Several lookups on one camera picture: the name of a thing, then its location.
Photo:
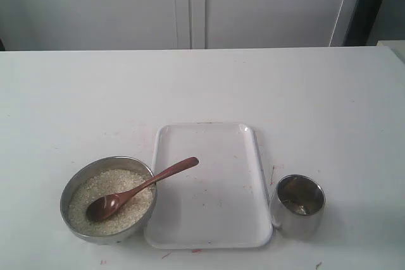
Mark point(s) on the brown wooden spoon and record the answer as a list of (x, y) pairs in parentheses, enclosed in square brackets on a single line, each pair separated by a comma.
[(108, 205)]

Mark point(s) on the steel bowl of rice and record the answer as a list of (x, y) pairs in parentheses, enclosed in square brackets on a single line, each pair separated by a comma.
[(105, 176)]

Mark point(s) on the small steel cup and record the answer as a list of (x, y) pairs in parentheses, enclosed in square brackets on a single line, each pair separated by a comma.
[(296, 206)]

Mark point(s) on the white rectangular tray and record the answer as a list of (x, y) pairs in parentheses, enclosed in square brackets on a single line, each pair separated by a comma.
[(222, 203)]

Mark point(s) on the white cabinet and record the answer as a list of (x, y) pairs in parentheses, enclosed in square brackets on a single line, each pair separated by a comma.
[(37, 25)]

